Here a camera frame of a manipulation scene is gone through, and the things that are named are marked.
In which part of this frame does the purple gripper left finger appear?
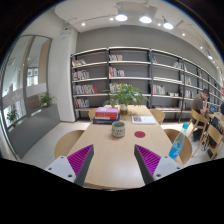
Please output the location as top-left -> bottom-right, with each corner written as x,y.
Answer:
45,145 -> 94,186

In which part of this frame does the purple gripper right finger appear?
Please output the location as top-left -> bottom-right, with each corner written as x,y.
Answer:
134,145 -> 182,184

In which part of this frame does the clear blue-capped water bottle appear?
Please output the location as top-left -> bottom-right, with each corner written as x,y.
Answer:
169,123 -> 188,159

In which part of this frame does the wooden chair front left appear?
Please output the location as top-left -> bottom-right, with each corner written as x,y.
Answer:
54,130 -> 84,158

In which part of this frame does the red round coaster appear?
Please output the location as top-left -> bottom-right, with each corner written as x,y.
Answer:
134,131 -> 146,138

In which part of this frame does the wooden chair front right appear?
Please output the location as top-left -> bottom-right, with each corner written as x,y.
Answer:
163,128 -> 193,167

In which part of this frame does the dark blue bottom book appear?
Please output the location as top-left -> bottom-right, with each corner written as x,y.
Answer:
93,118 -> 120,125

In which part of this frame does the open magazine on table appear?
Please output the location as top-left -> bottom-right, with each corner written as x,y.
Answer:
132,115 -> 156,125

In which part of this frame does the grey-green ceramic mug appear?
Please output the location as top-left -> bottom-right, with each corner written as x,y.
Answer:
112,121 -> 125,138

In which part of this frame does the wooden chair back right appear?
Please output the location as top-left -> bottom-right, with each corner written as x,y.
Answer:
150,109 -> 165,124

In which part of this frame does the wooden chair back left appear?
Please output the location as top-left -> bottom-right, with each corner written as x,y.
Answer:
88,108 -> 98,121

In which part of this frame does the red middle book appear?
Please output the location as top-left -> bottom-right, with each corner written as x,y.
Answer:
94,114 -> 120,120

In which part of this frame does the pink top book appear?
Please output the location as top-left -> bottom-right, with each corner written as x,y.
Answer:
95,107 -> 118,117

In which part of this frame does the wooden folding chair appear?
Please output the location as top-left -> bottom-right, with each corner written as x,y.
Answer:
198,125 -> 222,160
188,109 -> 208,136

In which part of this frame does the potted plant on ledge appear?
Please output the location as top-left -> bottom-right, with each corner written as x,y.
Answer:
40,93 -> 53,108

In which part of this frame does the green potted table plant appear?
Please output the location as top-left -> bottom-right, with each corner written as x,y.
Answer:
103,83 -> 148,115

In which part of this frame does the seated man brown shirt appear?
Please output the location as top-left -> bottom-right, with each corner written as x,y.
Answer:
191,88 -> 210,141

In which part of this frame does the potted plant by window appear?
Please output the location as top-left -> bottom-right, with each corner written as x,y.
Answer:
7,110 -> 19,126

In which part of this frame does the large grey bookshelf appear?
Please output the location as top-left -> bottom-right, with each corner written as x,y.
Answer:
70,47 -> 222,121

